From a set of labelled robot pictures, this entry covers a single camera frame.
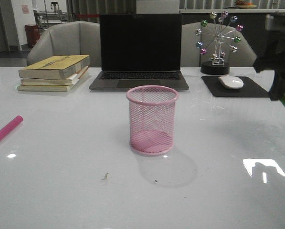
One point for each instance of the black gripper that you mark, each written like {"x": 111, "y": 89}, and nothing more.
{"x": 273, "y": 57}

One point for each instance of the pink highlighter pen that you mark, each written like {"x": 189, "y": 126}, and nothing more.
{"x": 10, "y": 126}

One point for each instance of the pink mesh pen holder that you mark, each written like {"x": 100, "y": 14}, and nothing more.
{"x": 151, "y": 118}

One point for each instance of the white computer mouse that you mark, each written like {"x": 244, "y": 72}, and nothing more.
{"x": 231, "y": 82}

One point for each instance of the ferris wheel desk ornament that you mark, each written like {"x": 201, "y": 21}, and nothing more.
{"x": 219, "y": 36}

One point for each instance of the right grey armchair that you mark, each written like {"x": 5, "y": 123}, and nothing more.
{"x": 196, "y": 49}

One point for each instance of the grey armchair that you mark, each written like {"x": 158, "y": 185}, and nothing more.
{"x": 196, "y": 49}
{"x": 72, "y": 38}

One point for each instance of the fruit bowl on counter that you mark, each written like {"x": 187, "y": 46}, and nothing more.
{"x": 241, "y": 4}

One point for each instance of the grey laptop computer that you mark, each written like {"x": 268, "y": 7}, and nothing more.
{"x": 140, "y": 49}

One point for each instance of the white box behind laptop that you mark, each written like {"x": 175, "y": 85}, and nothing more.
{"x": 157, "y": 6}

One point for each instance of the left grey armchair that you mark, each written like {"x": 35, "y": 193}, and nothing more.
{"x": 72, "y": 38}

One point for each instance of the middle white book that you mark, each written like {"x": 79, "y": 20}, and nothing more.
{"x": 71, "y": 80}

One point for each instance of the bottom pale book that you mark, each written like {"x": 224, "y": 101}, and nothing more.
{"x": 46, "y": 88}

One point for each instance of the top yellow book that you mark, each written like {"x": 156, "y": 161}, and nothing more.
{"x": 55, "y": 67}

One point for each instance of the red bin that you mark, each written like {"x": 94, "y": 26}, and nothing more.
{"x": 32, "y": 34}

